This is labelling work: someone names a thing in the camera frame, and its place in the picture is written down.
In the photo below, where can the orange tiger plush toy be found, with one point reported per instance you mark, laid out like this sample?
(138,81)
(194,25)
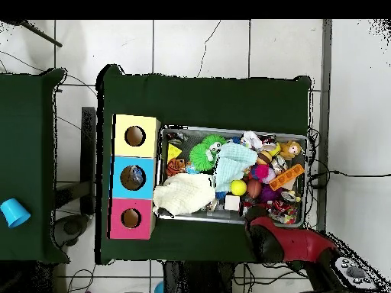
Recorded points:
(175,166)

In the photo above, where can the green cloth side table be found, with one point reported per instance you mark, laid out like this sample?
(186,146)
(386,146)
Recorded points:
(30,152)

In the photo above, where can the mint green muslin cloth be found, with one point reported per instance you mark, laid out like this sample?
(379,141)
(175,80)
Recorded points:
(235,160)

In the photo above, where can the shallow clear mesh bin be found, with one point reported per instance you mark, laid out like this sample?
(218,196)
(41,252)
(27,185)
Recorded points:
(160,177)

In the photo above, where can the large green spiky ball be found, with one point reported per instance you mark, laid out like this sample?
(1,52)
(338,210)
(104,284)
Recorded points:
(203,157)

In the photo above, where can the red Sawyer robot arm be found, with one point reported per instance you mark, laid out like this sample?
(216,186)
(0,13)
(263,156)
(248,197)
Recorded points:
(299,244)

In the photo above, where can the small green spiky ball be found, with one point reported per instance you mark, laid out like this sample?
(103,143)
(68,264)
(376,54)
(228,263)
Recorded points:
(215,140)

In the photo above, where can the blue plastic cup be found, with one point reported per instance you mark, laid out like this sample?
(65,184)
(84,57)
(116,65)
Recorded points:
(13,212)

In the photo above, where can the cream muslin cloth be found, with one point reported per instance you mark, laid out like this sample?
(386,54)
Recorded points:
(183,194)

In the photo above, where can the small brown plush doll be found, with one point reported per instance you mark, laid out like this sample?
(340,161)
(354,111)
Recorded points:
(293,148)

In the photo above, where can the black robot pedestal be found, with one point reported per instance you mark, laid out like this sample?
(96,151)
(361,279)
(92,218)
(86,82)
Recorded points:
(195,281)

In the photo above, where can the pink spiky ball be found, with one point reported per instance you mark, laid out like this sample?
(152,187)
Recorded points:
(263,173)

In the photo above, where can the red soda can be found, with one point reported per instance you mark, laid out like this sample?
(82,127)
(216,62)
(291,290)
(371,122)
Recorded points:
(287,209)

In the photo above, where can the yellow green rubber ball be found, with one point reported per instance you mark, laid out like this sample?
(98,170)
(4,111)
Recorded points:
(238,187)

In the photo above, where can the yellow cheese wedge toy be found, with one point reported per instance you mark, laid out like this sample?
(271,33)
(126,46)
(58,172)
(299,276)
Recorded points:
(174,151)

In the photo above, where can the orange plastic toy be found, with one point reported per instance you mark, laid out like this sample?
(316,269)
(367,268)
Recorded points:
(287,177)

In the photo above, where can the small wooden cube block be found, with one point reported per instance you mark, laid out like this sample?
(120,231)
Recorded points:
(232,202)

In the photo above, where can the wooden box with three holes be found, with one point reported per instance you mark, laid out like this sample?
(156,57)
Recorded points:
(146,177)

